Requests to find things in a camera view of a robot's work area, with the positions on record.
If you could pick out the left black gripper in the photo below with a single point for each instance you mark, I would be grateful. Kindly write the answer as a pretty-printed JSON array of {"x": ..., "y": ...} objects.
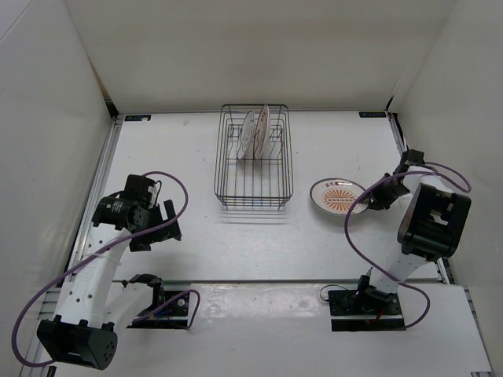
[{"x": 142, "y": 243}]

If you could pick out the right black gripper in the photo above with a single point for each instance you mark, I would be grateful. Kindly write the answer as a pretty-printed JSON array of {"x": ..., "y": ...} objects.
[{"x": 380, "y": 203}]

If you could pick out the orange patterned plate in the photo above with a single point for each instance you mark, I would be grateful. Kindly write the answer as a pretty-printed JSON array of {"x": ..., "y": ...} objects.
[
  {"x": 335, "y": 195},
  {"x": 261, "y": 131}
]

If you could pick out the grey wire dish rack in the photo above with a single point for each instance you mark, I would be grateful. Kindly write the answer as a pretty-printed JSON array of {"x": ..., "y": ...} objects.
[{"x": 253, "y": 167}]

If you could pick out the white plate grey pattern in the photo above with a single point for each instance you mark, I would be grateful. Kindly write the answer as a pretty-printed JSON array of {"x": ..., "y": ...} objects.
[{"x": 246, "y": 135}]

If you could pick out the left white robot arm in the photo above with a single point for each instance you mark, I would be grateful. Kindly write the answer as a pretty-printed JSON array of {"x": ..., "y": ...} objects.
[{"x": 85, "y": 329}]

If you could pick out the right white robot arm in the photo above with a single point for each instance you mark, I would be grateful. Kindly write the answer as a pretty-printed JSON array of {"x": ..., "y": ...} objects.
[{"x": 430, "y": 229}]

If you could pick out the right blue label sticker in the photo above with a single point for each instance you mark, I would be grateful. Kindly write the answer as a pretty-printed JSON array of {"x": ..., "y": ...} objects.
[{"x": 372, "y": 115}]

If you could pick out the blue label sticker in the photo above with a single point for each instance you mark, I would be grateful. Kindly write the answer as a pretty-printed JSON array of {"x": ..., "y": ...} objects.
[
  {"x": 372, "y": 115},
  {"x": 137, "y": 118}
]

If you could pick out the left blue label sticker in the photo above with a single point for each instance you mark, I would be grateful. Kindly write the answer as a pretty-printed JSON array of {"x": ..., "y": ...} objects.
[{"x": 137, "y": 118}]

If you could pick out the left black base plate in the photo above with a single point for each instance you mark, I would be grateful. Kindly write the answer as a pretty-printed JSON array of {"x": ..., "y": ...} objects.
[{"x": 174, "y": 316}]

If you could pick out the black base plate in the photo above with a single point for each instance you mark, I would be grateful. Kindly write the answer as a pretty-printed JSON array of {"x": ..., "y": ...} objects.
[
  {"x": 174, "y": 316},
  {"x": 351, "y": 312}
]

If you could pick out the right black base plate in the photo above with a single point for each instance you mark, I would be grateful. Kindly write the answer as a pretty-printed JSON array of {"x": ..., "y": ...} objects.
[{"x": 351, "y": 312}]

